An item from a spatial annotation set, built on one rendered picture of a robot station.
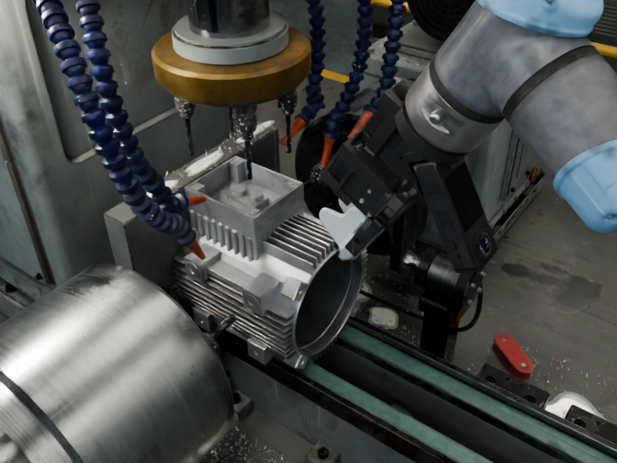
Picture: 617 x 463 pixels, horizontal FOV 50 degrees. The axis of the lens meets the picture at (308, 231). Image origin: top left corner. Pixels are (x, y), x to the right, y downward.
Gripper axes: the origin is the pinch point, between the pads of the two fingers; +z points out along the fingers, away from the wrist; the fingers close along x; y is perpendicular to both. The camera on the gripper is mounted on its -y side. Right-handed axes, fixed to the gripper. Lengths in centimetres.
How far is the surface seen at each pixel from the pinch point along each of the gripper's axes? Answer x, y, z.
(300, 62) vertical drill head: -7.2, 18.7, -8.3
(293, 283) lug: 0.6, 3.0, 10.5
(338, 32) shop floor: -319, 130, 209
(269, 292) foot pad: 2.1, 4.3, 13.3
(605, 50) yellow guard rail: -238, -5, 67
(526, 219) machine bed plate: -70, -17, 32
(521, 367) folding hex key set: -28.6, -29.5, 22.9
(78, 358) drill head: 26.4, 10.5, 7.0
